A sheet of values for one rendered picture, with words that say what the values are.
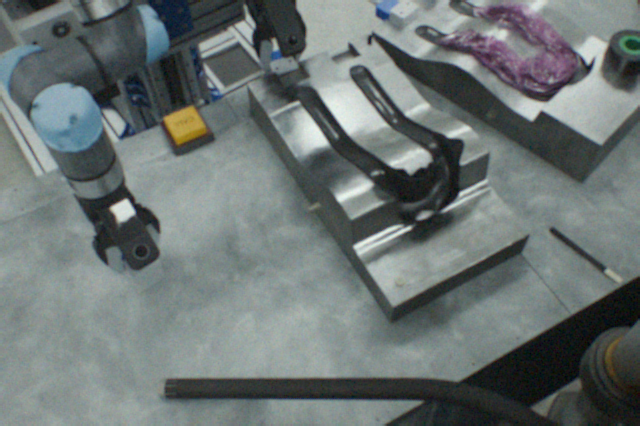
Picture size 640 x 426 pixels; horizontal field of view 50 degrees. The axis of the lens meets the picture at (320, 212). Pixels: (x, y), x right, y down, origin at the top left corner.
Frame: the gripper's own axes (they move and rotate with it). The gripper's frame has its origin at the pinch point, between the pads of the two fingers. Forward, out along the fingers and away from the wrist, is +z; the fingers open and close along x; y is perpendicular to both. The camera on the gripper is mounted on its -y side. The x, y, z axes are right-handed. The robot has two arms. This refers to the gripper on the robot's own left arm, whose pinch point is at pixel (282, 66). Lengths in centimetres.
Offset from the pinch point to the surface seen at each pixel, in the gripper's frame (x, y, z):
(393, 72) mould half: -16.7, -13.9, -4.0
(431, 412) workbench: -1, -65, 25
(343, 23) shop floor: -56, 94, 85
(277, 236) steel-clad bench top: 14.2, -33.0, 4.7
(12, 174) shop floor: 73, 73, 85
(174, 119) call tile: 23.1, -3.6, 1.0
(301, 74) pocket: -1.9, -5.2, -1.7
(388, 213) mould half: -1.6, -42.3, -5.6
